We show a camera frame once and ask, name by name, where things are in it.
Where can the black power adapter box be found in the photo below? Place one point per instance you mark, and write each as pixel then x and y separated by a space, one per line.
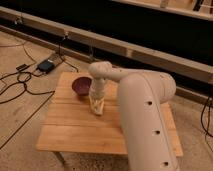
pixel 45 66

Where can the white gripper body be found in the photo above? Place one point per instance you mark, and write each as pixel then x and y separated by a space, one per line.
pixel 97 88

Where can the wooden beam frame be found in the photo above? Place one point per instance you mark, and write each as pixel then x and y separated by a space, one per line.
pixel 179 65

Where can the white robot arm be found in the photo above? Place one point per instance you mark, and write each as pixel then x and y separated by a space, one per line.
pixel 140 94

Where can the wooden table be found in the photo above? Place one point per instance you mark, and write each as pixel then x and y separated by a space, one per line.
pixel 70 125

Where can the small black device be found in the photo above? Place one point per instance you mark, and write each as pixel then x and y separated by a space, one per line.
pixel 22 67

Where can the purple bowl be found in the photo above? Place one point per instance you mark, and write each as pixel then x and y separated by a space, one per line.
pixel 81 86

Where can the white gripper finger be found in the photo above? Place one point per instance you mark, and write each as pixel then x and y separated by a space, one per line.
pixel 100 106
pixel 93 104

